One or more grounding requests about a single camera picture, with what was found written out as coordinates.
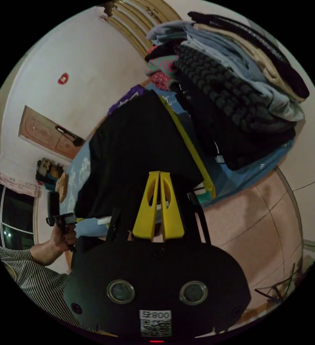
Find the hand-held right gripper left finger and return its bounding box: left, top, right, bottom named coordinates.
left=132, top=171, right=161, bottom=241

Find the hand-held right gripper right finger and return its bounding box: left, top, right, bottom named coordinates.
left=160, top=171, right=186, bottom=242

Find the black short sleeve shirt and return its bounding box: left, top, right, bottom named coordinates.
left=74, top=89, right=204, bottom=219

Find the person's left forearm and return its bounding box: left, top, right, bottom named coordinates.
left=29, top=240, right=59, bottom=267

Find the person's left hand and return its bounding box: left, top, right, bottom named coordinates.
left=50, top=223, right=78, bottom=254

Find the cluttered shelf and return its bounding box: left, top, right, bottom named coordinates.
left=35, top=158, right=65, bottom=190

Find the dark window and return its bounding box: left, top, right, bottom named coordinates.
left=0, top=180, right=37, bottom=250

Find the pink curtain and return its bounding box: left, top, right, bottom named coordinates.
left=0, top=170, right=41, bottom=198

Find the person's body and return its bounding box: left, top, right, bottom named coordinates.
left=0, top=245, right=101, bottom=334

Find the brown wooden door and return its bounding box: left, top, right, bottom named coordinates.
left=18, top=105, right=85, bottom=160

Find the purple cloth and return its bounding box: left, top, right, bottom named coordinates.
left=108, top=84, right=145, bottom=116

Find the pile of clothes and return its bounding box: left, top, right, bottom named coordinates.
left=145, top=10, right=311, bottom=171

